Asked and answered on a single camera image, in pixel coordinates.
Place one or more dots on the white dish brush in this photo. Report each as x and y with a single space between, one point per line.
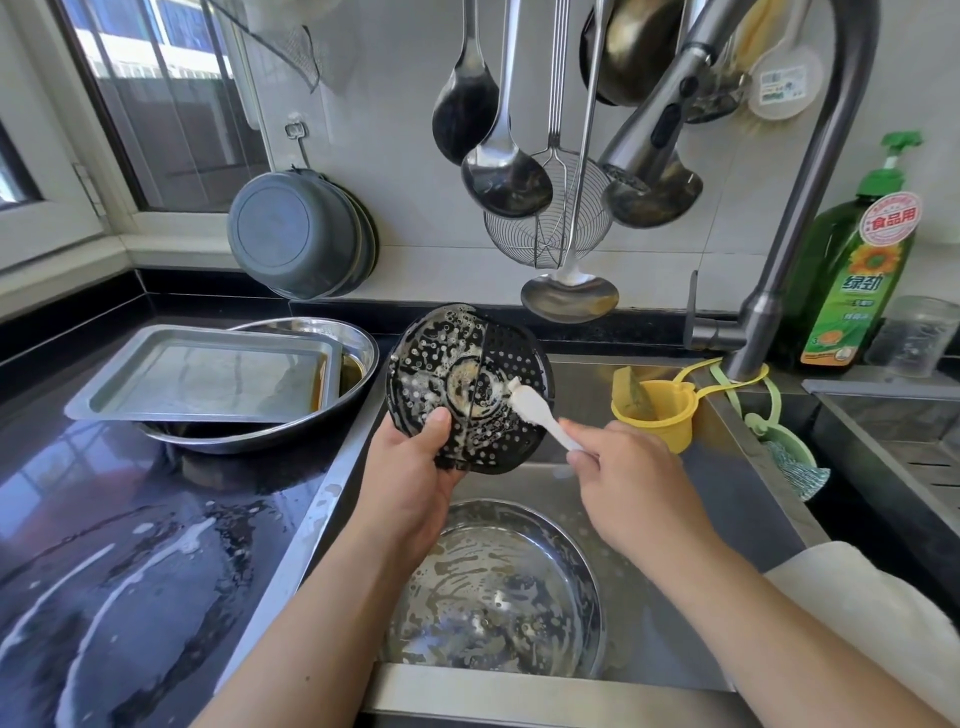
788 83

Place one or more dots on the person's left hand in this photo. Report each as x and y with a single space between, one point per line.
398 488

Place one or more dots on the white hanging cloth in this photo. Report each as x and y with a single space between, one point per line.
270 30

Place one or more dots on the rectangular steel tray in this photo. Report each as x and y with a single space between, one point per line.
203 375

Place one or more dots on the green hanging sponge holder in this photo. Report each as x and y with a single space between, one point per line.
791 453

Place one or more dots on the person's left forearm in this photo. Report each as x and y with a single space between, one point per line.
300 653

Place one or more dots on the steel soup ladle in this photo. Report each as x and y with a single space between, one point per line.
507 177

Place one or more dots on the yellow dish brush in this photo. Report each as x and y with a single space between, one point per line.
758 33

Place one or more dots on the round steel basin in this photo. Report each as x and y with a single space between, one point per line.
360 348

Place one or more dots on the black round steamer rack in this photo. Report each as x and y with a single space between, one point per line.
465 383

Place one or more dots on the steel gooseneck faucet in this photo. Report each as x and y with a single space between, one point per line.
840 150

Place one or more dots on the stainless steel sink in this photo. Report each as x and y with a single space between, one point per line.
720 510

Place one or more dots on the grey hanging basin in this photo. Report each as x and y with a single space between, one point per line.
296 233

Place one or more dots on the clear plastic cup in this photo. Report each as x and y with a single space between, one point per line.
912 338

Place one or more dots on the white cleaning brush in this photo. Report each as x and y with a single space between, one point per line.
528 405

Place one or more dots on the person's right hand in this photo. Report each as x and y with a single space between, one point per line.
638 488

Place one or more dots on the round steel pan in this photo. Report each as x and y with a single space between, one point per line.
495 593

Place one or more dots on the yellow hanging sink cup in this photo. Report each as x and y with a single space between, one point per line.
653 413

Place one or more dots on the hanging steel ladles and skimmer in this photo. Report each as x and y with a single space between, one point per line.
464 105

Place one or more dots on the steel wall hook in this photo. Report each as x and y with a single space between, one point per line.
297 143

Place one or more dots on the green dish soap bottle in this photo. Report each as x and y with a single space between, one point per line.
858 278

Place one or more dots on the dark green hanging basin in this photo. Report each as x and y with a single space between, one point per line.
371 237

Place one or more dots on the person's right forearm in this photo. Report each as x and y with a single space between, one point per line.
818 638

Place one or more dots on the white dish rag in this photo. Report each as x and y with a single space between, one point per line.
878 615

